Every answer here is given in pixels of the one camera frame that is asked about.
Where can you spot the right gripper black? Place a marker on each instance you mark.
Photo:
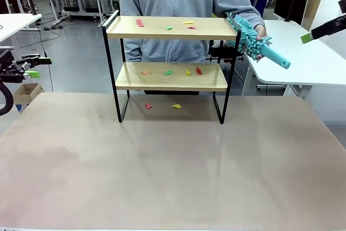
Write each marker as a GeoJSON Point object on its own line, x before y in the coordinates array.
{"type": "Point", "coordinates": [342, 25]}

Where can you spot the large white curved table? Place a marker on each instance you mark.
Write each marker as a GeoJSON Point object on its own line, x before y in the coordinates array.
{"type": "Point", "coordinates": [292, 58]}

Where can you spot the green paper scrap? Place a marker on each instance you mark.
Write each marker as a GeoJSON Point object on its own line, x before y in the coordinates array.
{"type": "Point", "coordinates": [169, 28]}
{"type": "Point", "coordinates": [167, 73]}

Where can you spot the red paper scrap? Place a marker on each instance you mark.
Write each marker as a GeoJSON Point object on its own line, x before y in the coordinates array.
{"type": "Point", "coordinates": [139, 23]}
{"type": "Point", "coordinates": [199, 71]}
{"type": "Point", "coordinates": [148, 106]}

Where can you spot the black office chair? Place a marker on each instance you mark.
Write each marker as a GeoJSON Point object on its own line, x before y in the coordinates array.
{"type": "Point", "coordinates": [227, 53]}

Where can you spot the person's left hand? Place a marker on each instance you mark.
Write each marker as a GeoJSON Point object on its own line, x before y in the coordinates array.
{"type": "Point", "coordinates": [262, 32]}

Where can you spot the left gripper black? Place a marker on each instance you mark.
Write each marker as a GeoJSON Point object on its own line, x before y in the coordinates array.
{"type": "Point", "coordinates": [10, 70]}

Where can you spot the black floor power strip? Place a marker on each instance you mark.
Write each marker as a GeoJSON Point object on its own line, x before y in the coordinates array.
{"type": "Point", "coordinates": [54, 27]}

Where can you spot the cardboard box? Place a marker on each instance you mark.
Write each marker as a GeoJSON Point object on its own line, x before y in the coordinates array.
{"type": "Point", "coordinates": [27, 93]}

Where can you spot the orange paper scrap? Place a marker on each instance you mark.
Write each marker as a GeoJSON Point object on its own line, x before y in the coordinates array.
{"type": "Point", "coordinates": [145, 73]}

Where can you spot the yellow paper scrap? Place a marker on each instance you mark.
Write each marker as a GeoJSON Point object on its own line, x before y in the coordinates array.
{"type": "Point", "coordinates": [177, 106]}
{"type": "Point", "coordinates": [188, 72]}
{"type": "Point", "coordinates": [187, 22]}

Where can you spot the black frame wooden two-tier shelf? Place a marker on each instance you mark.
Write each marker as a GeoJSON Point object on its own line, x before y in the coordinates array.
{"type": "Point", "coordinates": [167, 35]}

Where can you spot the teal chenille duster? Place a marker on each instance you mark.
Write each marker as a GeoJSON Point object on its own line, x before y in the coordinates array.
{"type": "Point", "coordinates": [273, 53]}

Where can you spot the brown cardboard panel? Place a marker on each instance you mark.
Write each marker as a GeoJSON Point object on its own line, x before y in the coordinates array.
{"type": "Point", "coordinates": [317, 1]}

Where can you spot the small white table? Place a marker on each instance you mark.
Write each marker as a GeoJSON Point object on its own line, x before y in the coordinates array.
{"type": "Point", "coordinates": [16, 22]}

